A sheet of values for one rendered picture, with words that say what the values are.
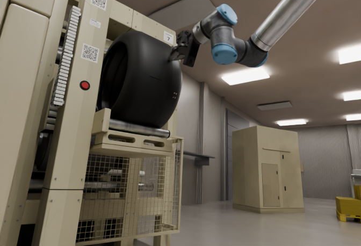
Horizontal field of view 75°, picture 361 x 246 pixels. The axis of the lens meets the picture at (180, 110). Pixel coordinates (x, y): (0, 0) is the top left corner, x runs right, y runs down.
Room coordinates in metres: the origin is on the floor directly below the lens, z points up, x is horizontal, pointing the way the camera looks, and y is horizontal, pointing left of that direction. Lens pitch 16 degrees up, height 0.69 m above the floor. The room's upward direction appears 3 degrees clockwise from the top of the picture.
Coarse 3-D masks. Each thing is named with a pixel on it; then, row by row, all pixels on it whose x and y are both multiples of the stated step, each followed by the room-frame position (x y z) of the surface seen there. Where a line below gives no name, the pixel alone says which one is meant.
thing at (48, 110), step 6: (54, 78) 1.26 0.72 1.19; (48, 84) 1.35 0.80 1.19; (54, 84) 1.28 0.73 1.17; (48, 90) 1.32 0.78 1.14; (48, 96) 1.28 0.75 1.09; (48, 102) 1.25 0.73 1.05; (48, 108) 1.26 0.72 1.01; (54, 108) 1.29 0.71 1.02; (42, 114) 1.34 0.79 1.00; (48, 114) 1.27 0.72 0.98; (54, 114) 1.28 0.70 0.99; (42, 120) 1.30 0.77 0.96; (48, 120) 1.28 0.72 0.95; (54, 120) 1.29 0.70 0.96; (42, 126) 1.27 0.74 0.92; (48, 126) 1.27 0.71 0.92; (42, 132) 1.38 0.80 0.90; (48, 132) 1.40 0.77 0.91
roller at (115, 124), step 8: (112, 120) 1.01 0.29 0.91; (120, 120) 1.04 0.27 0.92; (112, 128) 1.02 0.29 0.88; (120, 128) 1.04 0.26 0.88; (128, 128) 1.06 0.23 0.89; (136, 128) 1.08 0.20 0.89; (144, 128) 1.10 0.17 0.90; (152, 128) 1.13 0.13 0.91; (160, 128) 1.17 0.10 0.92; (160, 136) 1.18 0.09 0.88; (168, 136) 1.20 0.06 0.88
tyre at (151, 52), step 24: (120, 48) 1.27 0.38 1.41; (144, 48) 0.97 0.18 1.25; (168, 48) 1.08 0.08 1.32; (120, 72) 1.40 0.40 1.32; (144, 72) 0.96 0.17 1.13; (168, 72) 1.04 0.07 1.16; (120, 96) 1.03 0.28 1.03; (144, 96) 1.00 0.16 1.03; (168, 96) 1.07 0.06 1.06; (144, 120) 1.10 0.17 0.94
